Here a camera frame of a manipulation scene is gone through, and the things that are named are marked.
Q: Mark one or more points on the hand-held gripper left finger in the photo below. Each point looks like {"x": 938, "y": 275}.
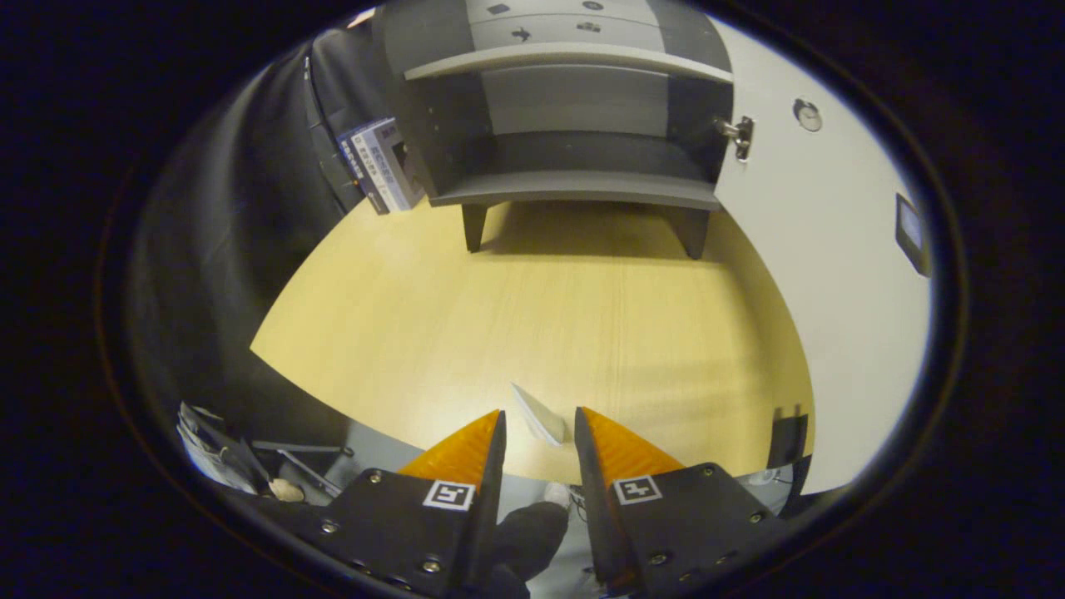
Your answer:
{"x": 487, "y": 499}

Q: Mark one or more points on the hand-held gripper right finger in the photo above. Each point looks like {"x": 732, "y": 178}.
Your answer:
{"x": 595, "y": 516}

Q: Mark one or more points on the white and blue tube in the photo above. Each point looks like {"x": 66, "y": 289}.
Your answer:
{"x": 541, "y": 420}

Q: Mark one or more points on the white cabinet door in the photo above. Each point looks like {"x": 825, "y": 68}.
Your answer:
{"x": 832, "y": 291}

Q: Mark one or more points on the person's dark trouser leg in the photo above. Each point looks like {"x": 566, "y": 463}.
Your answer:
{"x": 528, "y": 541}

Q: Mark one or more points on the black metal stand legs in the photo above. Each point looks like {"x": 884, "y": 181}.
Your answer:
{"x": 304, "y": 466}

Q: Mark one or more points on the crumpled grey white bag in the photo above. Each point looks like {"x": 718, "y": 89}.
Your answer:
{"x": 212, "y": 449}

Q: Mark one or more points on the book with grey cover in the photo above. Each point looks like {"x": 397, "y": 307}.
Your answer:
{"x": 403, "y": 170}

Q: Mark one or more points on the book with white spine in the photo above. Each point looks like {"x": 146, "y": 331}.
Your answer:
{"x": 374, "y": 166}

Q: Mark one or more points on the black backdrop cloth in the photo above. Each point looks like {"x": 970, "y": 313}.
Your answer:
{"x": 241, "y": 208}

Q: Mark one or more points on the metal door hinge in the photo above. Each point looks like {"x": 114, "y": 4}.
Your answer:
{"x": 739, "y": 135}

